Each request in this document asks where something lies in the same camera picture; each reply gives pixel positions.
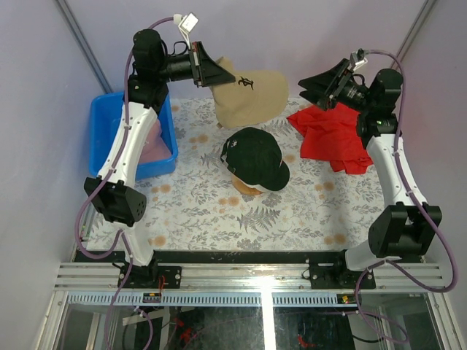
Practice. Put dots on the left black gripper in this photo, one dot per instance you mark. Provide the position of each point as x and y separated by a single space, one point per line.
206 70

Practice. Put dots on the blue plastic bin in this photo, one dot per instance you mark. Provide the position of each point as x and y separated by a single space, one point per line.
105 112

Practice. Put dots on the wooden hat stand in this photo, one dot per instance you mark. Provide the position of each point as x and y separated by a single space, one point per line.
243 188

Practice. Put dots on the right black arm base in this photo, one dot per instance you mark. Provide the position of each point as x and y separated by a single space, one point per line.
329 271

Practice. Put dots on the pink cap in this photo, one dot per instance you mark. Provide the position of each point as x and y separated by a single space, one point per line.
154 149

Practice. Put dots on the dark green cap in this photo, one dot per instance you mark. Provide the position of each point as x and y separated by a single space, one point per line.
253 156

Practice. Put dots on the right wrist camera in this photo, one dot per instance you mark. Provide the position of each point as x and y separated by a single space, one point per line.
357 60

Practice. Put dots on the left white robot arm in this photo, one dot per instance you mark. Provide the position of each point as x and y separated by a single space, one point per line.
148 71

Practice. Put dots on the khaki cap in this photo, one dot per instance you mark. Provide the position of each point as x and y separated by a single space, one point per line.
254 97

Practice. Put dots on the aluminium rail frame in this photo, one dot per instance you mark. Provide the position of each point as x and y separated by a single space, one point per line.
239 278

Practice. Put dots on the red cloth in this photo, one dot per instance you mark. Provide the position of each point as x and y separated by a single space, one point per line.
331 136

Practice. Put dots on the floral table mat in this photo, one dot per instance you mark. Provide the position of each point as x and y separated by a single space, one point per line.
196 207

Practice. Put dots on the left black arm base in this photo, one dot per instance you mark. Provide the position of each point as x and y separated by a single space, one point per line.
153 276

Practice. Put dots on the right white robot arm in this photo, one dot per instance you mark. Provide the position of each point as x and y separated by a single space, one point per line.
405 229

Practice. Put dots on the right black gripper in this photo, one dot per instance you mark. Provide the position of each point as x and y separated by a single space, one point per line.
333 82

